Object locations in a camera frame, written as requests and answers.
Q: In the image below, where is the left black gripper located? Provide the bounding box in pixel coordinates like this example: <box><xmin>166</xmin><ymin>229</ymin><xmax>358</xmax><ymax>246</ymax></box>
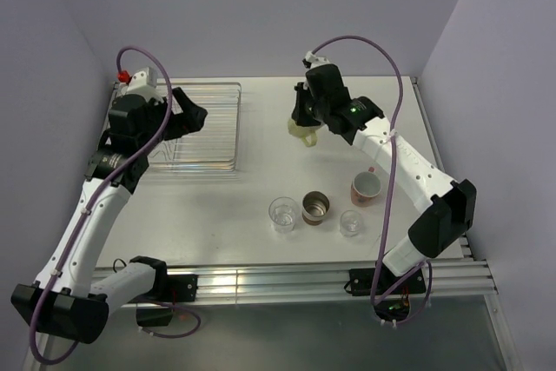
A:
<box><xmin>137</xmin><ymin>87</ymin><xmax>206</xmax><ymax>153</ymax></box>

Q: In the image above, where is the pale yellow plastic mug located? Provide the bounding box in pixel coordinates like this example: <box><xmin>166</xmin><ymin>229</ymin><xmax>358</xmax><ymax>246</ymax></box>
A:
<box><xmin>288</xmin><ymin>119</ymin><xmax>321</xmax><ymax>148</ymax></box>

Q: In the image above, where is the large clear plastic tumbler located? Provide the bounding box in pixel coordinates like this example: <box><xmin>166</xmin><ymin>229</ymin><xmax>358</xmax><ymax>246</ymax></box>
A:
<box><xmin>268</xmin><ymin>196</ymin><xmax>299</xmax><ymax>233</ymax></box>

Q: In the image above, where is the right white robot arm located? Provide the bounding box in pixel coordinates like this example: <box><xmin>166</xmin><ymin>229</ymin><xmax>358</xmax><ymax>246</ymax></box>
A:
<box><xmin>288</xmin><ymin>61</ymin><xmax>477</xmax><ymax>293</ymax></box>

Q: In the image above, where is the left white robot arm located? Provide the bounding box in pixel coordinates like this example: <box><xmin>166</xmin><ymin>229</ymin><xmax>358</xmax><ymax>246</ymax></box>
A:
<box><xmin>11</xmin><ymin>88</ymin><xmax>208</xmax><ymax>344</ymax></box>

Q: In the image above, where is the pink patterned ceramic mug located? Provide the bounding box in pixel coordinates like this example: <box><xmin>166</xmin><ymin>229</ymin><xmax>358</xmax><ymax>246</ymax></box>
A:
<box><xmin>350</xmin><ymin>167</ymin><xmax>382</xmax><ymax>208</ymax></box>

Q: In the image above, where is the brown metal-lined cup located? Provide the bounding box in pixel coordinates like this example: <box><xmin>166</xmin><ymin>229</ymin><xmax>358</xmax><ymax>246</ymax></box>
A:
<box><xmin>301</xmin><ymin>191</ymin><xmax>330</xmax><ymax>226</ymax></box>

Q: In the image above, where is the small clear plastic glass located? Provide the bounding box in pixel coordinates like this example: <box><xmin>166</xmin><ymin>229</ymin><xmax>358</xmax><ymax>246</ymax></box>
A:
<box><xmin>339</xmin><ymin>210</ymin><xmax>365</xmax><ymax>237</ymax></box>

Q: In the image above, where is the clear wire dish rack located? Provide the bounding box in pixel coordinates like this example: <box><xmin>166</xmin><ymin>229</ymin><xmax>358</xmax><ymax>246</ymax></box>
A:
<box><xmin>149</xmin><ymin>82</ymin><xmax>242</xmax><ymax>176</ymax></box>

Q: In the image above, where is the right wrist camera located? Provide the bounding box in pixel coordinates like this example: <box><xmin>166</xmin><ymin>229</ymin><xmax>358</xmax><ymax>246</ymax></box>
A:
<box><xmin>302</xmin><ymin>51</ymin><xmax>330</xmax><ymax>70</ymax></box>

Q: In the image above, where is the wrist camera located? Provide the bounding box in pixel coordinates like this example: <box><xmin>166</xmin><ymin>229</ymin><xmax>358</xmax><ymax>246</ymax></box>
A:
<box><xmin>117</xmin><ymin>67</ymin><xmax>162</xmax><ymax>102</ymax></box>
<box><xmin>302</xmin><ymin>51</ymin><xmax>330</xmax><ymax>70</ymax></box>

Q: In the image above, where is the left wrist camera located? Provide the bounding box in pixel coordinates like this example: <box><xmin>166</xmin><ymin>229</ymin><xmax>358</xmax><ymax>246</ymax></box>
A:
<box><xmin>117</xmin><ymin>67</ymin><xmax>162</xmax><ymax>102</ymax></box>

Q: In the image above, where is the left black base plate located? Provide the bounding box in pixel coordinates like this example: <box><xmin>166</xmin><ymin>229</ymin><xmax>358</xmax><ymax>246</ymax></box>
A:
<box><xmin>131</xmin><ymin>274</ymin><xmax>198</xmax><ymax>304</ymax></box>

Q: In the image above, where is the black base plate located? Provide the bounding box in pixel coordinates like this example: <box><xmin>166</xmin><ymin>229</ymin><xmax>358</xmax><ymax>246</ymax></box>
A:
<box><xmin>343</xmin><ymin>268</ymin><xmax>427</xmax><ymax>296</ymax></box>
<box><xmin>131</xmin><ymin>274</ymin><xmax>198</xmax><ymax>304</ymax></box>

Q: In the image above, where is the aluminium rail frame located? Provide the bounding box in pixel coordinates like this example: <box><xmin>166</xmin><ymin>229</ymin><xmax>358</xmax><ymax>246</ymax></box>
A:
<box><xmin>86</xmin><ymin>76</ymin><xmax>499</xmax><ymax>307</ymax></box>

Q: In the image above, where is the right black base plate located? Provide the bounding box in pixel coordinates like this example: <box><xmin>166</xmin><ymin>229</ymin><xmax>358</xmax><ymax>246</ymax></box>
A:
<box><xmin>343</xmin><ymin>268</ymin><xmax>427</xmax><ymax>296</ymax></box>

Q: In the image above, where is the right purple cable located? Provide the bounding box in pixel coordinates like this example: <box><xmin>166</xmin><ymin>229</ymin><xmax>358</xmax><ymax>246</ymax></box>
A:
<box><xmin>308</xmin><ymin>36</ymin><xmax>435</xmax><ymax>327</ymax></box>

